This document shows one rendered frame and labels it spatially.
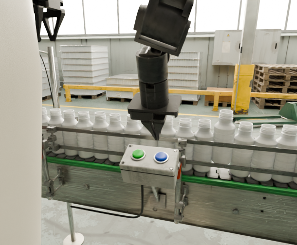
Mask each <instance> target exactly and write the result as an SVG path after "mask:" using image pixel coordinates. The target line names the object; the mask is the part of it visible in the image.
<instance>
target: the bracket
mask: <svg viewBox="0 0 297 245"><path fill-rule="evenodd" d="M56 127H57V126H54V125H50V126H48V127H46V129H47V130H46V131H47V133H51V135H50V136H48V139H47V140H44V137H43V134H42V158H41V160H42V166H43V172H44V179H45V180H44V186H46V194H45V195H46V197H48V200H52V198H53V197H54V196H55V195H56V191H57V190H58V189H59V188H60V187H61V186H62V185H64V184H63V178H61V177H59V176H60V175H62V169H61V167H56V168H57V174H58V175H57V176H56V177H55V178H54V179H50V177H49V170H48V163H47V157H46V150H45V149H47V148H48V143H49V142H52V143H53V144H51V145H49V150H50V151H54V152H56V151H58V150H59V149H60V148H59V144H57V143H55V141H56V140H57V139H56V135H54V133H55V132H57V129H56ZM177 146H180V147H181V148H177V149H178V150H179V163H178V170H179V171H178V175H177V181H176V186H175V206H174V207H175V209H174V223H175V224H179V221H180V222H181V221H182V220H184V216H183V211H184V208H185V206H187V197H185V195H186V194H188V185H183V188H182V193H183V196H182V200H180V199H181V179H182V168H185V167H186V156H185V154H186V149H183V147H186V146H187V138H178V145H177ZM57 178H58V182H59V186H58V187H57V188H56V189H55V190H54V186H53V185H54V181H55V180H56V179H57ZM180 209H181V212H180Z"/></svg>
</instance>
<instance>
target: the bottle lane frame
mask: <svg viewBox="0 0 297 245"><path fill-rule="evenodd" d="M46 157H47V163H48V170H49V177H50V179H54V178H55V177H56V176H57V175H58V174H57V168H56V167H61V169H62V175H60V176H59V177H61V178H63V184H64V185H62V186H61V187H60V188H59V189H58V190H57V191H56V195H55V196H54V197H53V198H52V200H57V201H62V202H67V203H73V204H78V205H83V206H88V207H94V208H99V209H104V210H111V211H116V212H122V213H127V214H132V215H139V214H140V212H141V185H139V184H133V183H127V182H123V179H122V175H121V170H120V166H115V164H113V165H107V164H104V163H105V162H104V163H102V164H100V163H95V162H94V161H93V162H85V161H84V160H83V161H78V160H75V159H73V160H71V159H65V158H56V157H48V156H46ZM183 185H188V194H186V195H185V197H187V206H185V208H184V211H183V216H184V220H182V221H181V222H180V221H179V224H185V225H190V226H195V227H201V228H207V229H213V230H218V231H223V232H229V233H234V234H239V235H244V236H250V237H255V238H260V239H266V240H270V241H276V242H281V243H286V244H292V245H297V190H293V189H291V188H290V187H289V186H288V188H287V189H286V188H279V187H276V186H275V185H274V184H273V186H272V187H271V186H264V185H261V183H260V182H259V184H258V185H257V184H249V183H247V182H246V180H245V182H244V183H242V182H235V181H233V179H231V181H227V180H221V179H220V177H218V179H212V178H207V176H205V177H198V176H195V175H194V174H193V175H192V176H190V175H183V174H182V179H181V199H180V200H182V196H183V193H182V188H183ZM156 188H157V191H158V194H163V195H166V208H165V209H164V208H158V207H152V206H150V193H153V191H152V188H151V186H146V185H144V209H143V213H142V215H141V216H143V217H148V218H153V219H158V220H164V221H169V222H174V209H175V207H174V206H175V189H174V190H172V189H165V188H159V187H156Z"/></svg>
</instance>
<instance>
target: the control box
mask: <svg viewBox="0 0 297 245"><path fill-rule="evenodd" d="M136 149H141V150H142V151H143V152H144V156H143V157H142V158H133V157H132V153H133V151H134V150H136ZM158 152H165V153H166V155H167V159H166V160H165V161H157V160H156V159H155V155H156V153H158ZM178 163H179V150H178V149H170V148H161V147H152V146H142V145H133V144H129V145H128V147H127V149H126V151H125V153H124V155H123V157H122V160H121V162H120V164H119V166H120V170H121V175H122V179H123V182H127V183H133V184H139V185H141V212H140V214H139V215H137V216H126V215H121V214H115V213H109V212H104V211H98V210H92V209H87V208H81V207H76V206H70V207H71V208H75V209H81V210H87V211H93V212H98V213H103V214H108V215H114V216H119V217H125V218H132V219H134V218H139V217H140V216H141V215H142V213H143V209H144V185H146V186H151V188H152V191H153V193H150V206H152V207H158V208H164V209H165V208H166V195H163V194H158V191H157V188H156V187H159V188H165V189H172V190H174V189H175V186H176V181H177V175H178V171H179V170H178Z"/></svg>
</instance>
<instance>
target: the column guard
mask: <svg viewBox="0 0 297 245"><path fill-rule="evenodd" d="M254 67H255V65H254V64H251V65H240V74H239V83H238V92H237V100H236V109H235V112H236V113H238V114H248V109H249V103H250V95H251V88H252V80H253V74H254ZM238 70H239V65H238V64H236V66H235V75H234V86H233V92H232V103H231V110H232V111H234V105H235V96H236V87H237V78H238Z"/></svg>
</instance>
